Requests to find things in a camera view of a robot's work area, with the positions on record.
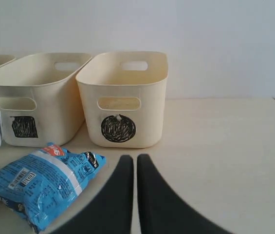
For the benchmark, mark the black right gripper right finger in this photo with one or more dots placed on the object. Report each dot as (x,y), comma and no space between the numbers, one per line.
(161,210)

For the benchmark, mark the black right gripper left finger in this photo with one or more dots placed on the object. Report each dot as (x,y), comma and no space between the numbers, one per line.
(110,212)

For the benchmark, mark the blue noodle packet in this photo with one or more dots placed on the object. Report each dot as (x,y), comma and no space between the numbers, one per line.
(40,186)

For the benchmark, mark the cream bin with circle mark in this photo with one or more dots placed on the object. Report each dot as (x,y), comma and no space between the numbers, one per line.
(123,98)

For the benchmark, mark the cream bin with square mark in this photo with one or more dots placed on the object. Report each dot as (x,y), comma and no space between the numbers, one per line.
(40,100)

